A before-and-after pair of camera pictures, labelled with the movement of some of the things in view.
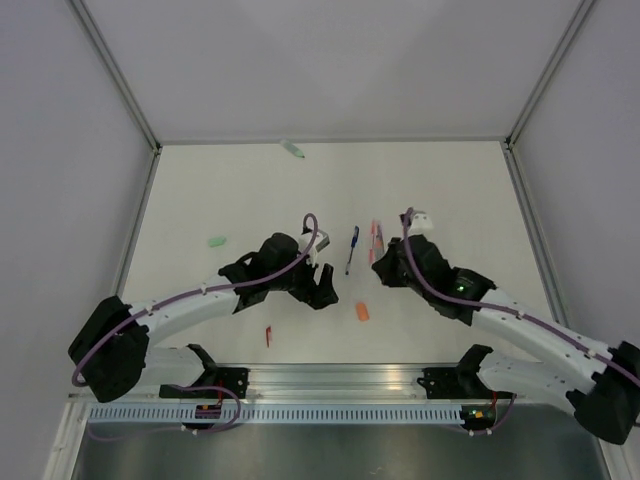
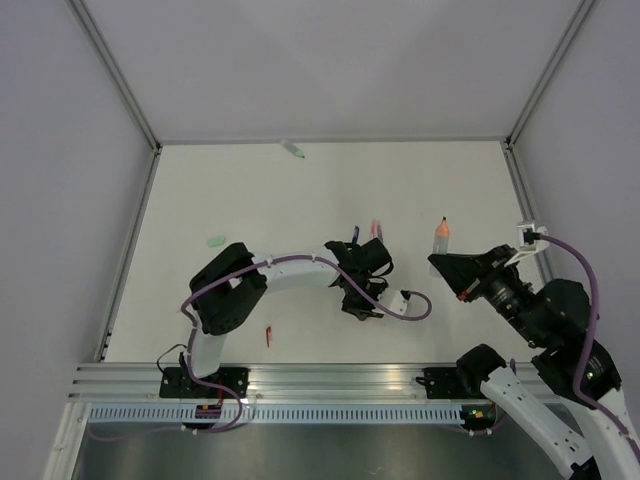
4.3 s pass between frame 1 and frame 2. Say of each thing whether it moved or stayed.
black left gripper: moved
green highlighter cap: stayed
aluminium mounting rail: stayed
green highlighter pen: stayed
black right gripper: moved
